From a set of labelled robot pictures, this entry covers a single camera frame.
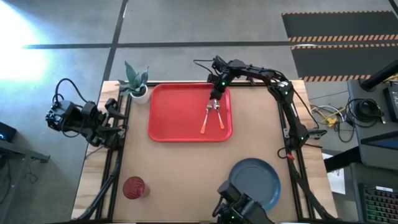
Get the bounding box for dark grey desk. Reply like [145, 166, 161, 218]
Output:
[323, 79, 398, 224]

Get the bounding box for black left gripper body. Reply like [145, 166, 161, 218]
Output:
[81, 101, 108, 128]

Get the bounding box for silver fork orange handle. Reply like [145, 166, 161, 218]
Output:
[200, 101, 214, 135]

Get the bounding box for coiled black cable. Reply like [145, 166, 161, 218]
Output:
[345, 98, 386, 126]

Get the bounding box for thick black pole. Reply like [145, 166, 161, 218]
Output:
[360, 58, 398, 91]

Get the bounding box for white paper sheet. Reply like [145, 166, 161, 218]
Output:
[322, 152, 346, 195]

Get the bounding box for silver spoon orange handle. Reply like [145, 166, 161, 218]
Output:
[214, 100, 225, 130]

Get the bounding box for green leafy plant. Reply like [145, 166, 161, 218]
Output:
[116, 60, 149, 96]

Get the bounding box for blue round plate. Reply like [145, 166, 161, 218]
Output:
[228, 157, 282, 212]

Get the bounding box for black striped floor mat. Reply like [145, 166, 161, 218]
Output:
[290, 43, 398, 82]
[281, 11, 398, 43]

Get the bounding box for backlit black keyboard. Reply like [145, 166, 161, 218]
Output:
[362, 185, 398, 224]

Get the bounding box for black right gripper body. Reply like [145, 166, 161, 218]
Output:
[207, 72, 231, 94]

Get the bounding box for white plant pot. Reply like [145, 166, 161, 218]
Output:
[129, 84, 151, 105]

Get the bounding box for red plastic tray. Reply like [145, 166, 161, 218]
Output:
[147, 83, 233, 143]

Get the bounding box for red translucent cup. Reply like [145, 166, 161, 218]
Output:
[122, 176, 150, 200]

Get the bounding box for black aluminium rig frame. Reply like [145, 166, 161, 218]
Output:
[74, 81, 340, 224]

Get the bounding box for dark box blue light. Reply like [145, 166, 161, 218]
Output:
[0, 121, 17, 143]

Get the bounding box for black flat device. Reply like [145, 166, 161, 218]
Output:
[384, 82, 398, 122]

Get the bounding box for yellow and white cables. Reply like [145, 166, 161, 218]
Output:
[309, 104, 341, 127]

